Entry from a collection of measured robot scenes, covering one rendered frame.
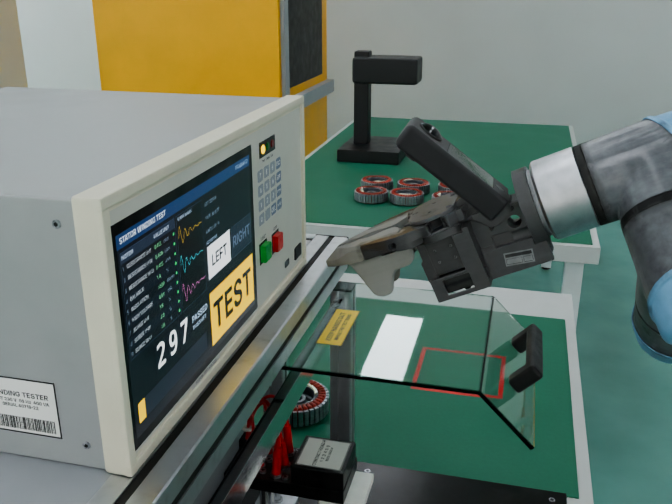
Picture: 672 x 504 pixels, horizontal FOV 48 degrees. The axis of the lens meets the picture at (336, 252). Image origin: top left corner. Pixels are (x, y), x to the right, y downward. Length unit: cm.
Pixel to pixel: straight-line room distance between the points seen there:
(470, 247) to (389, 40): 525
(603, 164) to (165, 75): 391
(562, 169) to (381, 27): 527
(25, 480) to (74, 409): 6
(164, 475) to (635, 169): 44
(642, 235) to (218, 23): 377
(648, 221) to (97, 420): 45
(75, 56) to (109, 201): 646
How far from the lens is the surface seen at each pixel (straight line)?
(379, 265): 72
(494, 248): 70
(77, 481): 58
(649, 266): 64
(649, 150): 67
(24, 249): 53
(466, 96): 587
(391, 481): 112
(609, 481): 253
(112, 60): 460
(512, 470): 120
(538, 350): 86
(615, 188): 67
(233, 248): 69
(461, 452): 122
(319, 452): 91
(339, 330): 86
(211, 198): 63
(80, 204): 49
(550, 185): 67
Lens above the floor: 145
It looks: 20 degrees down
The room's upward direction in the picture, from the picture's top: straight up
